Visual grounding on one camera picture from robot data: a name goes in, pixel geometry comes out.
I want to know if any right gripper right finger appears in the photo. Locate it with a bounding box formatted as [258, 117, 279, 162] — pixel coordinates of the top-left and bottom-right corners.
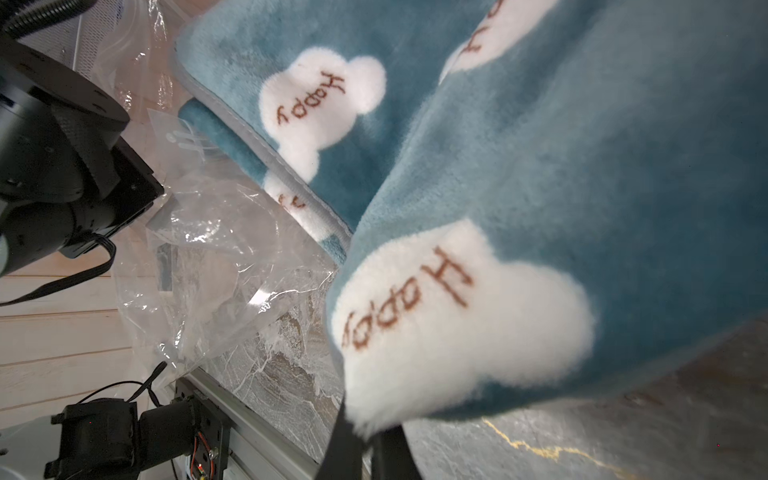
[370, 426, 422, 480]

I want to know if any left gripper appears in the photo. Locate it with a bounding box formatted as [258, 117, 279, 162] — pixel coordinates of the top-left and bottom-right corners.
[1, 35, 163, 275]

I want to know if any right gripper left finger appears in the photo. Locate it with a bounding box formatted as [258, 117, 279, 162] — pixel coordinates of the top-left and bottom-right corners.
[314, 398, 366, 480]

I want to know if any clear plastic vacuum bag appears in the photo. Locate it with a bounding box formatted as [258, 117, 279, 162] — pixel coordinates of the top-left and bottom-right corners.
[92, 1, 335, 379]

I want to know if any teal blanket with white clouds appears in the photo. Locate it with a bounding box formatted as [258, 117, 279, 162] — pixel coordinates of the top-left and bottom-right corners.
[174, 1, 767, 438]

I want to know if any white wire mesh shelf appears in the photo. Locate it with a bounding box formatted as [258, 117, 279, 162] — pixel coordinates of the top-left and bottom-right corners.
[20, 0, 123, 78]

